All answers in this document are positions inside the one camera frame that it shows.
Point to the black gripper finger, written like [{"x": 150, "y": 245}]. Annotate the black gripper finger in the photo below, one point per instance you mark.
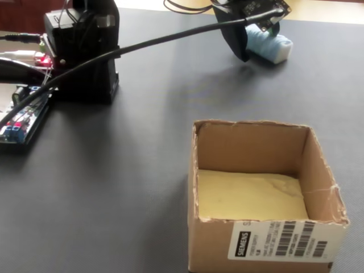
[{"x": 234, "y": 37}]

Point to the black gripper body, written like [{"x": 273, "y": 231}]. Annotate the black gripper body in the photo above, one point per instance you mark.
[{"x": 224, "y": 3}]

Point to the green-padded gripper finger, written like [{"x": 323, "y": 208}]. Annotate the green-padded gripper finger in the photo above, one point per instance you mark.
[{"x": 276, "y": 29}]

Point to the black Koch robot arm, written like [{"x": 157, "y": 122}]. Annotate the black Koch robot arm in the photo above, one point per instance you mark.
[{"x": 85, "y": 85}]

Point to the open cardboard box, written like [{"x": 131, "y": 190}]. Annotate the open cardboard box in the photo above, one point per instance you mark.
[{"x": 210, "y": 244}]

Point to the yellow foam pad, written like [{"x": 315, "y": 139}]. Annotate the yellow foam pad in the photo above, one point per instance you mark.
[{"x": 244, "y": 196}]

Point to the motor driver board red LED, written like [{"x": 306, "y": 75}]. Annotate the motor driver board red LED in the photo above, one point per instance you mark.
[{"x": 42, "y": 58}]

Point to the black table mat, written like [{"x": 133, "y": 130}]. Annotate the black table mat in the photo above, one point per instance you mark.
[{"x": 113, "y": 185}]

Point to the black power plug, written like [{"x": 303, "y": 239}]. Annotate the black power plug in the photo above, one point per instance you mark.
[{"x": 20, "y": 37}]

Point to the white barcode label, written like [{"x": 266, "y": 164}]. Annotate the white barcode label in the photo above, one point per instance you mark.
[{"x": 281, "y": 240}]

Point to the blue circuit board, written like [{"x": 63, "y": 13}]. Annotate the blue circuit board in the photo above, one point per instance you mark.
[{"x": 17, "y": 129}]

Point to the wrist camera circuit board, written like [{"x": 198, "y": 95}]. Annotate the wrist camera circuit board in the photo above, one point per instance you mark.
[{"x": 261, "y": 8}]

